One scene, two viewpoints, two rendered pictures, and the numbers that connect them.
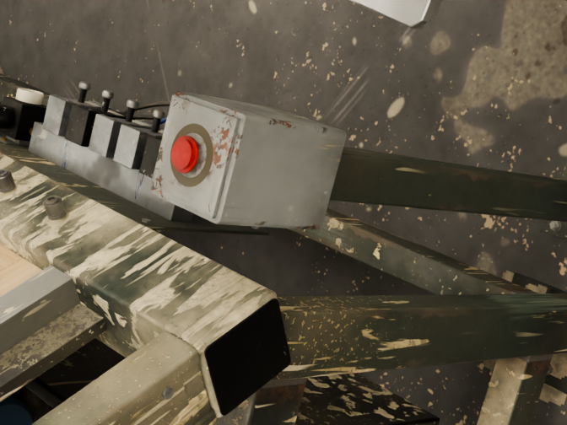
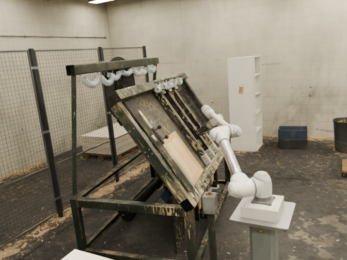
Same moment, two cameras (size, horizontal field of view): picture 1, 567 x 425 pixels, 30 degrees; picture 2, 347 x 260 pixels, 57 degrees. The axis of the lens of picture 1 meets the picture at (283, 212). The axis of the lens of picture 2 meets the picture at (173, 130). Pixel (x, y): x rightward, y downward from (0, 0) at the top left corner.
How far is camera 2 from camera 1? 1.97 m
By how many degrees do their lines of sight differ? 34
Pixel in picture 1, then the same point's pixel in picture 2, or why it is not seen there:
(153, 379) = (183, 192)
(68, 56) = (232, 206)
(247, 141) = (211, 198)
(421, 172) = (213, 231)
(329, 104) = (227, 243)
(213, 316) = (191, 200)
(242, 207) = (204, 200)
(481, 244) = not seen: outside the picture
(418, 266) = (200, 250)
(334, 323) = (191, 219)
